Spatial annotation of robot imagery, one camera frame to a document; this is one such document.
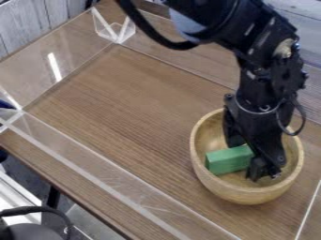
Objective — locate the green rectangular block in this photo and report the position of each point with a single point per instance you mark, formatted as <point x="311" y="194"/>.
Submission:
<point x="228" y="160"/>

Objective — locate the clear acrylic barrier wall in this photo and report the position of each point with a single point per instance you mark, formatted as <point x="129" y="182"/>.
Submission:
<point x="119" y="152"/>

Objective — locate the clear acrylic corner bracket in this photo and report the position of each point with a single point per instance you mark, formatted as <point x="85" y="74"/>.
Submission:
<point x="115" y="32"/>

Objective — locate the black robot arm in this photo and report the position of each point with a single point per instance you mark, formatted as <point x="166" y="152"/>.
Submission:
<point x="248" y="28"/>

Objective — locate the black table leg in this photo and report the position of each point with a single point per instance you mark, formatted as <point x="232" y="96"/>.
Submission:
<point x="53" y="198"/>

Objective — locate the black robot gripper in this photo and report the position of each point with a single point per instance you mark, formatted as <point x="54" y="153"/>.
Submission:
<point x="259" y="130"/>

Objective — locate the brown wooden bowl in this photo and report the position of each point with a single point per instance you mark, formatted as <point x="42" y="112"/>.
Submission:
<point x="232" y="187"/>

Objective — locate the grey metal base plate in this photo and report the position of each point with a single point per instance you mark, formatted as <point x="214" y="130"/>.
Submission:
<point x="22" y="228"/>

